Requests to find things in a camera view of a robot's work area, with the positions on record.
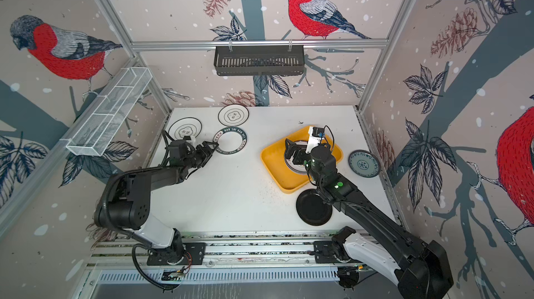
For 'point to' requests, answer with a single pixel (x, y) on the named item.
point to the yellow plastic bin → (288, 181)
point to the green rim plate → (231, 140)
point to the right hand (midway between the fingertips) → (297, 138)
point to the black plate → (311, 209)
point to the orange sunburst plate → (300, 168)
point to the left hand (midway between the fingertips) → (219, 144)
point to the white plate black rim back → (233, 115)
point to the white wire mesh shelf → (98, 130)
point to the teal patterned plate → (364, 163)
